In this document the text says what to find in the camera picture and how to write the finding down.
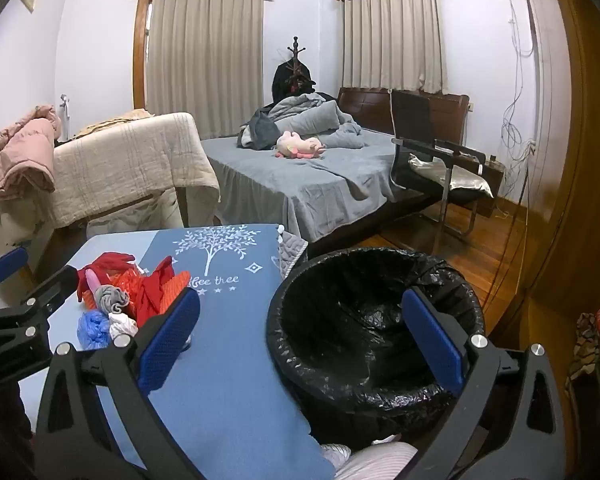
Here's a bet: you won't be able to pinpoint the orange mesh net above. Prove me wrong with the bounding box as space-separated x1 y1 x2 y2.
105 269 192 313

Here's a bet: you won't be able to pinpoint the white ribbed cloth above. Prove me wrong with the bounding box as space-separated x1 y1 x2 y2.
320 442 418 480

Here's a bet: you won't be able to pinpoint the red fabric piece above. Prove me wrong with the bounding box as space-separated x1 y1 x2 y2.
130 256 178 326

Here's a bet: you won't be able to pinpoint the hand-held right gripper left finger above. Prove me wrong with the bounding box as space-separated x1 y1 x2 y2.
32 287 203 480

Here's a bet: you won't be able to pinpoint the grey sock ball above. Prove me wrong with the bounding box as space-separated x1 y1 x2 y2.
94 284 131 316

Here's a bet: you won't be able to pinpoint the red cloth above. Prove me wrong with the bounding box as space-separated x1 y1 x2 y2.
77 251 137 303

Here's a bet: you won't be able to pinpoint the black bag lined waste bin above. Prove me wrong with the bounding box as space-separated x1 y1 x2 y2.
266 247 487 453

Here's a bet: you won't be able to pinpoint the grey bed sheet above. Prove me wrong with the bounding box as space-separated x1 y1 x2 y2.
200 127 411 248

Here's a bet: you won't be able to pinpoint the hanging white cables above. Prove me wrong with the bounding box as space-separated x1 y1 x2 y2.
500 0 538 161

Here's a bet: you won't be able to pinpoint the pink plush toy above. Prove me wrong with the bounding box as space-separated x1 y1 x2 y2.
274 131 327 160

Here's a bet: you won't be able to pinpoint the colourful patterned bag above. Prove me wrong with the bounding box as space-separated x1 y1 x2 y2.
565 307 600 428

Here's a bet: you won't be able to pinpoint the tan cloth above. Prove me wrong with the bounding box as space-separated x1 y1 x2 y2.
75 110 153 138

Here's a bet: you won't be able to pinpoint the grey duvet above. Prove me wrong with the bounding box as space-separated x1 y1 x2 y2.
240 95 366 148

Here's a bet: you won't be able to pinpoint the dark wooden bed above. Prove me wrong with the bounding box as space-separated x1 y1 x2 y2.
200 87 471 261

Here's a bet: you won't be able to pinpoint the blue plastic bag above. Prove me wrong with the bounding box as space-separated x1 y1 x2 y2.
76 310 113 351

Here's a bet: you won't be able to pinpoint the wide beige curtain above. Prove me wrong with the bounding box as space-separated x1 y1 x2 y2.
145 0 266 140

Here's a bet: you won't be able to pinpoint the narrow beige curtain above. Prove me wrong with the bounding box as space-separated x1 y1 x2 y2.
342 0 449 95

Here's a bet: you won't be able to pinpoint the brown wooden wardrobe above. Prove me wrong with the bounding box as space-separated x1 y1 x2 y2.
480 0 600 480

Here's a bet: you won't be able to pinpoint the silver seat cushion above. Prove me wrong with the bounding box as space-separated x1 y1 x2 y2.
407 152 495 201

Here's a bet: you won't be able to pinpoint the off-white cloth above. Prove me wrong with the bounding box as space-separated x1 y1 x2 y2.
85 190 181 241

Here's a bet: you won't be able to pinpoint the black office chair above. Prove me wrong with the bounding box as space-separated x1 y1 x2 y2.
389 90 487 238

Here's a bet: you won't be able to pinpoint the dark wooden nightstand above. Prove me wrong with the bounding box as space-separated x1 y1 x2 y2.
472 157 506 218

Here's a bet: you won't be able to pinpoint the white paper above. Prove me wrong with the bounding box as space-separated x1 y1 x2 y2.
107 312 140 343

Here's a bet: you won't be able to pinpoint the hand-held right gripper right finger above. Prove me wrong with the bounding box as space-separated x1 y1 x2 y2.
401 287 568 480

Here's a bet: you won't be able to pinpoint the dark wooden coat rack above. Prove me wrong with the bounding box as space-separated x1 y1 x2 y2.
286 36 306 96

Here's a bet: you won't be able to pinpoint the white metal stand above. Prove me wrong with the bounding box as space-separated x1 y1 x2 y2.
60 94 73 141

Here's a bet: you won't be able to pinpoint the black coat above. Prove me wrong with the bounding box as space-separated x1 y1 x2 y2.
271 60 317 106

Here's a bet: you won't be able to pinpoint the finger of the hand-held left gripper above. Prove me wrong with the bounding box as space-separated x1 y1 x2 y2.
0 265 80 356
0 247 30 311

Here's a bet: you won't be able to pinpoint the wooden window frame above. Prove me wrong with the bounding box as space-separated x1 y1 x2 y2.
134 0 153 111

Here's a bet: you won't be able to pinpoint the blue tree print tablecloth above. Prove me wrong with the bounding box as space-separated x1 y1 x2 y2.
17 222 338 480

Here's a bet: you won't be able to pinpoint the grey quilted mat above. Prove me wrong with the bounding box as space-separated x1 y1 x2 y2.
277 232 309 281

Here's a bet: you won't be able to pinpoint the dark grey garment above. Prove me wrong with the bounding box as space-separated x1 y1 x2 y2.
237 110 281 151

